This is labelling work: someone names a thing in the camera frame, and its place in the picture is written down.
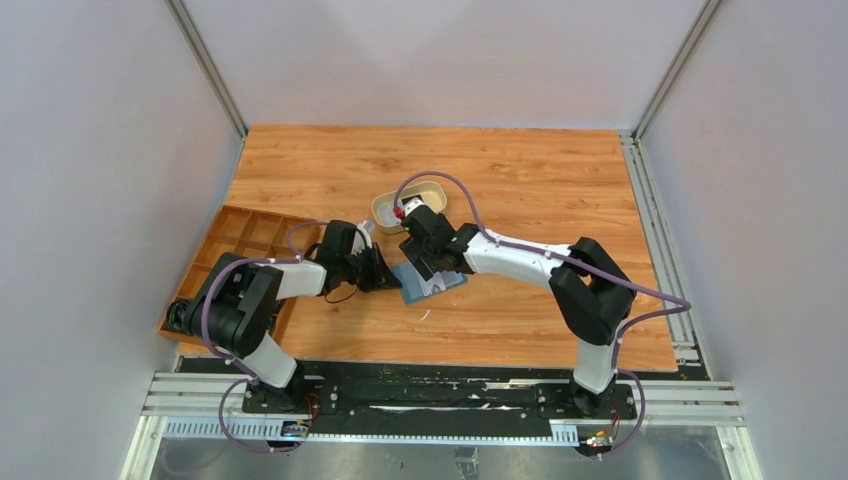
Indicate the blue leather card holder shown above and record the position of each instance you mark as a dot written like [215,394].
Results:
[415,288]

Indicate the aluminium corner post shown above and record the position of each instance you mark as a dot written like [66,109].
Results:
[203,57]
[647,164]

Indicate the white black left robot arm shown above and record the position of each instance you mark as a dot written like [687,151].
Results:
[235,306]

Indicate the aluminium corner post right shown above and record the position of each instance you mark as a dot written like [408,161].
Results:
[647,164]

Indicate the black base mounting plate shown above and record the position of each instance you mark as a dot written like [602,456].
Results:
[430,397]

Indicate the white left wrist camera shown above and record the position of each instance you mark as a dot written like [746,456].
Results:
[362,238]

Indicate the aluminium frame rail front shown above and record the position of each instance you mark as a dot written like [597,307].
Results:
[192,406]

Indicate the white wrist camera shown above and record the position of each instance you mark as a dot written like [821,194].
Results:
[405,208]
[362,238]

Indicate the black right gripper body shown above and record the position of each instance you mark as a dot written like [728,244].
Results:
[419,254]

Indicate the aluminium corner post left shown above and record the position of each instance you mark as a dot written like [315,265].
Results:
[203,57]

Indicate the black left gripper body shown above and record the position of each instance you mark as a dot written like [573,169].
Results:
[371,268]

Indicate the cream oval plastic tray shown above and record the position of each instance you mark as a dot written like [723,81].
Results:
[427,192]

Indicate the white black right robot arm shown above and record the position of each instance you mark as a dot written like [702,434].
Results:
[588,286]

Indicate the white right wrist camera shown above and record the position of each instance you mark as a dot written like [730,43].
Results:
[405,208]

